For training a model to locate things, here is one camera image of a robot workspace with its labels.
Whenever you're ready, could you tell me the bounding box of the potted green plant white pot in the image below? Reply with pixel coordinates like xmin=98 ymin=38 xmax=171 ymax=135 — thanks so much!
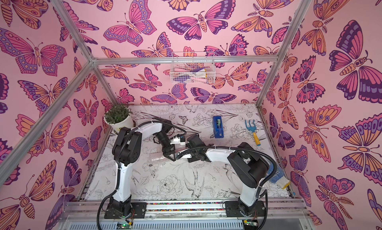
xmin=104 ymin=104 xmax=134 ymax=133

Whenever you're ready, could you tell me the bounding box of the aluminium frame post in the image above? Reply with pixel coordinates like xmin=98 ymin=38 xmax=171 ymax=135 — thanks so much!
xmin=256 ymin=0 xmax=313 ymax=108

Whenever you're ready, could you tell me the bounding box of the aluminium front rail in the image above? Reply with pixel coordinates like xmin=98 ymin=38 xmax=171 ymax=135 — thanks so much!
xmin=57 ymin=198 xmax=315 ymax=230

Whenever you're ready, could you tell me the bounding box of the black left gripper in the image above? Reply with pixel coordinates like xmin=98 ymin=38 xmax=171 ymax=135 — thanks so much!
xmin=156 ymin=135 xmax=178 ymax=162

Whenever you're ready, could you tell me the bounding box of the blue tape dispenser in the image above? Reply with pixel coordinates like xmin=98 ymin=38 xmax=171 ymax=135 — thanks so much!
xmin=212 ymin=116 xmax=224 ymax=139

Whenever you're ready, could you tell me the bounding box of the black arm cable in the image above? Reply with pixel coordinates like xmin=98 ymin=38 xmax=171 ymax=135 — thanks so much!
xmin=96 ymin=119 xmax=187 ymax=230
xmin=175 ymin=146 xmax=278 ymax=189

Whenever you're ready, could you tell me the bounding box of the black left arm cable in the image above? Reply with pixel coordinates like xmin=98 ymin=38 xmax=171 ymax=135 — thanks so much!
xmin=96 ymin=119 xmax=187 ymax=230

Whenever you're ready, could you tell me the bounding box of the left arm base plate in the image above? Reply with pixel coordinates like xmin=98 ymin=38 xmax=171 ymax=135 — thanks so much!
xmin=104 ymin=202 xmax=147 ymax=219

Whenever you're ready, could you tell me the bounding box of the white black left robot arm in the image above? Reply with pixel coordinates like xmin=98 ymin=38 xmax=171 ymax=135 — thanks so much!
xmin=112 ymin=119 xmax=187 ymax=202

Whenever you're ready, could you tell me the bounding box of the blue white work glove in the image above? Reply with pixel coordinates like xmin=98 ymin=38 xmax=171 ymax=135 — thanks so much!
xmin=269 ymin=165 xmax=290 ymax=189

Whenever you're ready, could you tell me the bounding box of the teal garden fork yellow handle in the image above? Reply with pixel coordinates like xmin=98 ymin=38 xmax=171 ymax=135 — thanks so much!
xmin=245 ymin=120 xmax=261 ymax=146

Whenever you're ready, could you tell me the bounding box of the white wire wall basket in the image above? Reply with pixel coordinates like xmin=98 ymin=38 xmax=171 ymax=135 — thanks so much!
xmin=169 ymin=51 xmax=216 ymax=84

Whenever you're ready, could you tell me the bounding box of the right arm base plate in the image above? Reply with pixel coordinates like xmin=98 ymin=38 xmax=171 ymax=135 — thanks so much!
xmin=222 ymin=201 xmax=267 ymax=218

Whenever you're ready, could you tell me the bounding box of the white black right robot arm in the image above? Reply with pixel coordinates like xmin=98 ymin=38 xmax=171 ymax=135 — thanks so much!
xmin=176 ymin=134 xmax=273 ymax=207

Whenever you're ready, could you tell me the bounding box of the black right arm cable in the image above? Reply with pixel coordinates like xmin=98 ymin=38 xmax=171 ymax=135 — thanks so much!
xmin=175 ymin=146 xmax=278 ymax=189

